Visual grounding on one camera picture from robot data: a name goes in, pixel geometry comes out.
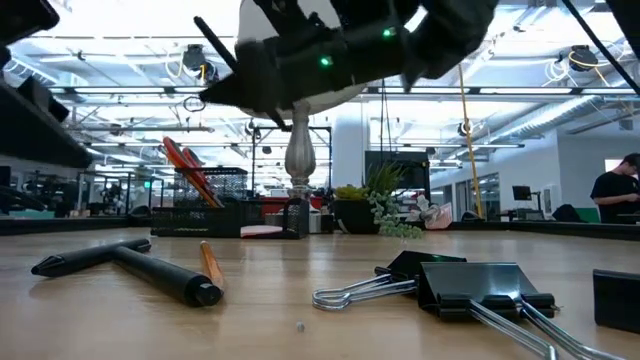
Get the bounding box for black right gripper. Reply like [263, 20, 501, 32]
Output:
[198, 0, 424, 116]

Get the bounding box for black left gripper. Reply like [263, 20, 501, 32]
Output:
[0, 74, 95, 170]

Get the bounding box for black pen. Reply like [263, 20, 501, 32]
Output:
[110, 245, 225, 309]
[192, 15, 292, 132]
[29, 237, 153, 279]

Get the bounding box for red handled scissors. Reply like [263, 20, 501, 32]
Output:
[160, 135, 224, 209]

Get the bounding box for orange wooden pencil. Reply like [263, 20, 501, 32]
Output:
[164, 149, 224, 209]
[199, 240, 227, 293]

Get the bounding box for pink sticky note pad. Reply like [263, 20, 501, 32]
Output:
[239, 224, 285, 239]

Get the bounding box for black binder clip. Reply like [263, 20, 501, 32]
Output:
[311, 250, 469, 313]
[416, 262, 626, 360]

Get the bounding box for black box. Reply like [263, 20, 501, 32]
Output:
[592, 268, 640, 335]

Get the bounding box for black mesh desk organizer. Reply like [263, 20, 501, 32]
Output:
[149, 167, 311, 240]

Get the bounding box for black background workstation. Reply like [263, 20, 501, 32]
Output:
[0, 167, 166, 221]

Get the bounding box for white shade silver table lamp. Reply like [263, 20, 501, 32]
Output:
[234, 0, 371, 235]

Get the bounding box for red storage bin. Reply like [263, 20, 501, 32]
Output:
[258, 195, 325, 217]

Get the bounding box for potted succulent plant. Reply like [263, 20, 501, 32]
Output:
[332, 162, 426, 240]

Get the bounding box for black screen panel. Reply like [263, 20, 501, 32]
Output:
[363, 150, 431, 201]

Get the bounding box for black bag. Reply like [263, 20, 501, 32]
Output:
[551, 203, 584, 224]

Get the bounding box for person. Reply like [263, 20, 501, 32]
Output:
[589, 152, 640, 225]

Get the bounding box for black ceiling cable reel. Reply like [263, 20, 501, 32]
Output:
[180, 43, 221, 87]
[567, 43, 600, 75]

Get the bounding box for black coiled power cable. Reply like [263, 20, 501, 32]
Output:
[377, 79, 391, 166]

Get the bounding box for yellow hanging cable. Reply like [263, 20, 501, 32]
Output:
[457, 64, 485, 220]

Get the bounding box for bundled white lamp cord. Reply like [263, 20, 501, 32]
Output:
[405, 194, 455, 232]

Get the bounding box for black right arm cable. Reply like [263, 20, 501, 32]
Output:
[561, 0, 640, 95]

